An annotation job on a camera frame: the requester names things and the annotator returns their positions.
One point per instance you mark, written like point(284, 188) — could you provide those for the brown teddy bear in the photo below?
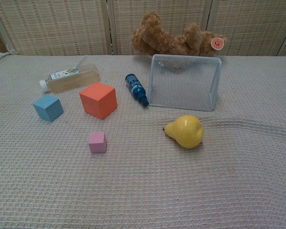
point(166, 40)

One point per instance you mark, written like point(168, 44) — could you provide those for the orange and blue block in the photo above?
point(97, 100)

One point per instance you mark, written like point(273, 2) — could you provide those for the blue spray bottle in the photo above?
point(135, 88)

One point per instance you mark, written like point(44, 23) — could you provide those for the clear juice bottle white cap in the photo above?
point(71, 80)

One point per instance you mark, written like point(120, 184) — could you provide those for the yellow toy pear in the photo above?
point(187, 132)

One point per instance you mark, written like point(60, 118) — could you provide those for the light blue mesh basket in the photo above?
point(183, 81)

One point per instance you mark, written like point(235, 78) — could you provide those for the woven folding screen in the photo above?
point(62, 26)

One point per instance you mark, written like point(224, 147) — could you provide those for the blue cube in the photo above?
point(47, 108)

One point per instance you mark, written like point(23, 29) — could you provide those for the small pink cube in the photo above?
point(97, 142)

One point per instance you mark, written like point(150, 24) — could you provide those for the beige woven tablecloth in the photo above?
point(133, 179)

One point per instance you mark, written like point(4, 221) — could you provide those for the round red-white bear tag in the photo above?
point(217, 43)

